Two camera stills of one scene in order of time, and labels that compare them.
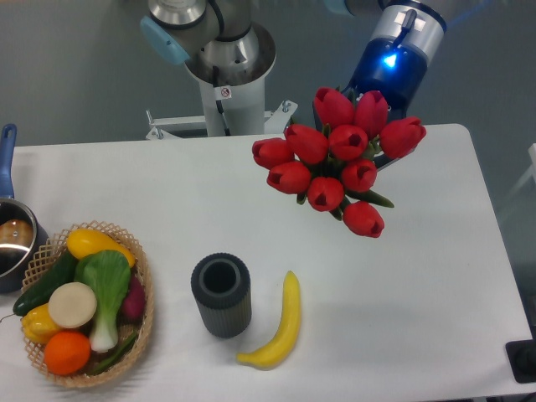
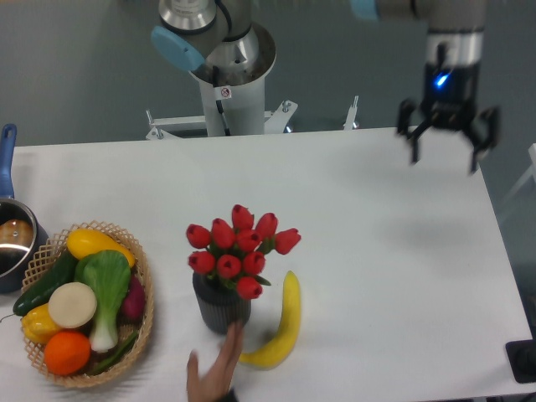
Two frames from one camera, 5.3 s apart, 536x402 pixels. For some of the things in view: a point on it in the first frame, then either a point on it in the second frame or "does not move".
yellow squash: [83, 241] does not move
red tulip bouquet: [332, 162] -> [235, 251]
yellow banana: [277, 351] does not move
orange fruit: [66, 353] does not move
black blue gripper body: [394, 68] -> [450, 103]
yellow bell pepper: [38, 324] does not move
